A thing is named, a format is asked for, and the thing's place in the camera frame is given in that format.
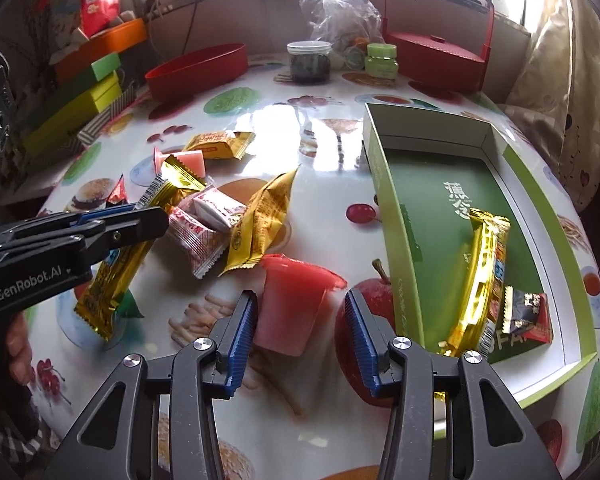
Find person's left hand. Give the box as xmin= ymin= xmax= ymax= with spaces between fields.
xmin=4 ymin=310 xmax=37 ymax=401

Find lime green gift box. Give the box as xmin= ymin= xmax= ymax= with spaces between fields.
xmin=17 ymin=71 xmax=123 ymax=158

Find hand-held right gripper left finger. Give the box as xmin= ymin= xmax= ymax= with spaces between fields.
xmin=42 ymin=290 xmax=259 ymax=480

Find clear jar dark contents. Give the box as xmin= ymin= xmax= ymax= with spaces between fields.
xmin=286 ymin=40 xmax=332 ymax=86

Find small bright green box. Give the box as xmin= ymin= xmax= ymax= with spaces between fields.
xmin=90 ymin=54 xmax=122 ymax=81

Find green cardboard box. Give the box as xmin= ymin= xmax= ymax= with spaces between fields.
xmin=362 ymin=102 xmax=600 ymax=411

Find small green jar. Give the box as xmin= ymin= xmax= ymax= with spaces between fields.
xmin=364 ymin=42 xmax=398 ymax=78

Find clear plastic bag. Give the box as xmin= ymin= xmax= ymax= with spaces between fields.
xmin=300 ymin=0 xmax=386 ymax=63

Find red basket with handle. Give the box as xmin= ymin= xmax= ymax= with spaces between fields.
xmin=382 ymin=0 xmax=496 ymax=93

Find orange box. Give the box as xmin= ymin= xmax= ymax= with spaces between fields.
xmin=55 ymin=17 xmax=148 ymax=81

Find black white striped box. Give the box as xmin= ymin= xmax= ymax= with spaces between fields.
xmin=77 ymin=85 xmax=136 ymax=146

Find long gold snack bar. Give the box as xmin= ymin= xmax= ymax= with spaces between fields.
xmin=74 ymin=155 xmax=208 ymax=343

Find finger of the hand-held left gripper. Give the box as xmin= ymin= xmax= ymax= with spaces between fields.
xmin=0 ymin=204 xmax=137 ymax=238
xmin=0 ymin=207 xmax=168 ymax=263

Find person's left forearm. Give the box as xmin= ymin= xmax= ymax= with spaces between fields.
xmin=0 ymin=400 xmax=56 ymax=480

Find gold snack bar blue print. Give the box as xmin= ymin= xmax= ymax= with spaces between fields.
xmin=437 ymin=208 xmax=512 ymax=358

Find red black snack packet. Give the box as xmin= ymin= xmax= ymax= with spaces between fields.
xmin=105 ymin=175 xmax=127 ymax=206
xmin=502 ymin=287 xmax=554 ymax=345

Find yellow snack packet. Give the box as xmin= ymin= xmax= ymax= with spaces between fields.
xmin=182 ymin=130 xmax=256 ymax=161

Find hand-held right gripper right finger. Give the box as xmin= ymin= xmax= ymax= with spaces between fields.
xmin=344 ymin=287 xmax=563 ymax=480

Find patterned beige curtain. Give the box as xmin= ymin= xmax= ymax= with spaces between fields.
xmin=500 ymin=0 xmax=600 ymax=211

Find pink jelly cup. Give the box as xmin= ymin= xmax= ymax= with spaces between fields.
xmin=152 ymin=147 xmax=206 ymax=177
xmin=254 ymin=254 xmax=347 ymax=357

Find red oval bowl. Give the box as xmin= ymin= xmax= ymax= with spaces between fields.
xmin=145 ymin=42 xmax=249 ymax=103

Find white pink snack packet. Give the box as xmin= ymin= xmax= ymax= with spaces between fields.
xmin=192 ymin=190 xmax=248 ymax=233

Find wide gold snack packet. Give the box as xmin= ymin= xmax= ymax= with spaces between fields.
xmin=219 ymin=166 xmax=300 ymax=277

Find white red snack packet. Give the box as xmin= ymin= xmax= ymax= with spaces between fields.
xmin=167 ymin=205 xmax=229 ymax=280

